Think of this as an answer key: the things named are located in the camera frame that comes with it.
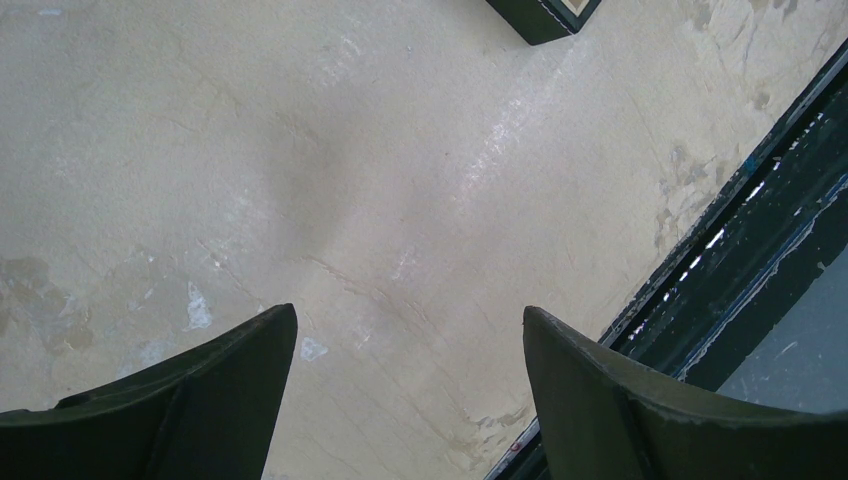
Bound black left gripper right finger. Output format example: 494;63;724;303
523;306;847;479

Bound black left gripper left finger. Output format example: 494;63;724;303
1;304;298;479

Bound beige compartment organizer box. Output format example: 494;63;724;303
487;0;601;46

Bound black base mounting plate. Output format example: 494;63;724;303
490;47;847;479

